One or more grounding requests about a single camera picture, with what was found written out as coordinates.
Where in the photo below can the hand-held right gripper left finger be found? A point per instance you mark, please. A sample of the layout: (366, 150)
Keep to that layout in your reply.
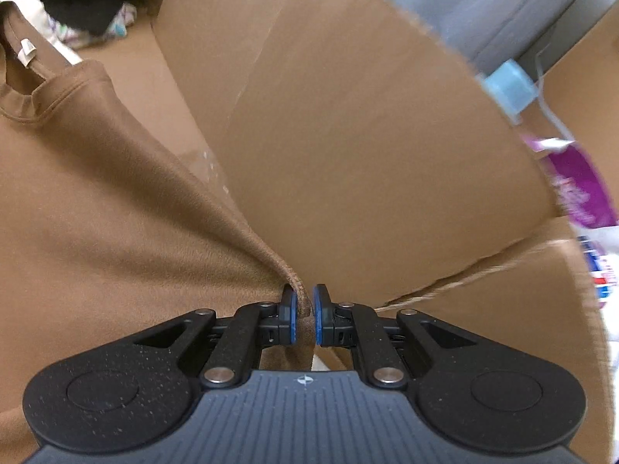
(291, 319)

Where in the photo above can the purple packet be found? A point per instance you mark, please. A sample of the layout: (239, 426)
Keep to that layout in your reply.
(580, 183)

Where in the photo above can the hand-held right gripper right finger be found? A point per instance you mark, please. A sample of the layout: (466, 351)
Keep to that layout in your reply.
(318, 319)

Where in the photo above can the black cloth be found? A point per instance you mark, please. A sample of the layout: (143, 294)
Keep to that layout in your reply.
(82, 12)

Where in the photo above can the upright cardboard sheet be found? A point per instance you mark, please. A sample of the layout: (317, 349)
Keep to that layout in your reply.
(590, 82)

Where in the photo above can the white bottle with blue cap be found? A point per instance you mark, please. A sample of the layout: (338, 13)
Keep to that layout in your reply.
(510, 87)

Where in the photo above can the folded cardboard sheet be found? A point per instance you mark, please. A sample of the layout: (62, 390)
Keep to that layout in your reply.
(362, 130)

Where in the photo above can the brown printed t-shirt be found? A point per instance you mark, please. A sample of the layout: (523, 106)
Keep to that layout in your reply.
(96, 203)

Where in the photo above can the grey wrapped panel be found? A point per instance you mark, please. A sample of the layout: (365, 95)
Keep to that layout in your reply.
(483, 5)

